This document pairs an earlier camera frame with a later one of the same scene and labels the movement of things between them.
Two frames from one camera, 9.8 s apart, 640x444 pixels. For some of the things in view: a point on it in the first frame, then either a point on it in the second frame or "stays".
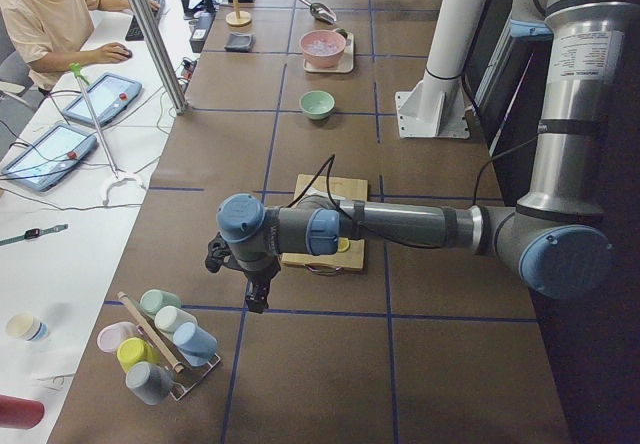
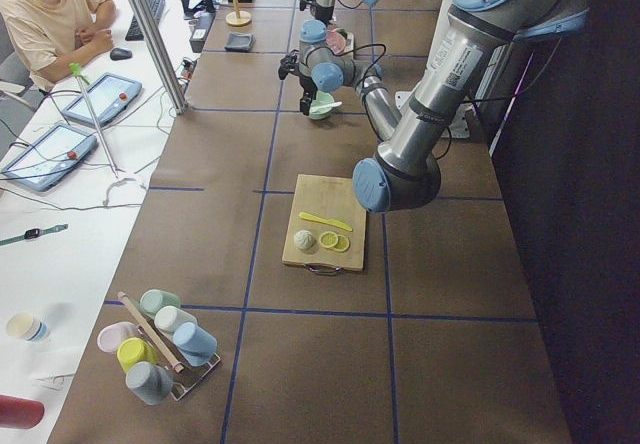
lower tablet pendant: (50, 157) stays
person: (151, 4) -> (55, 25)
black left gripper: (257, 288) -> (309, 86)
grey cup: (150, 382) stays
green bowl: (317, 104) stays
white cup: (168, 317) stays
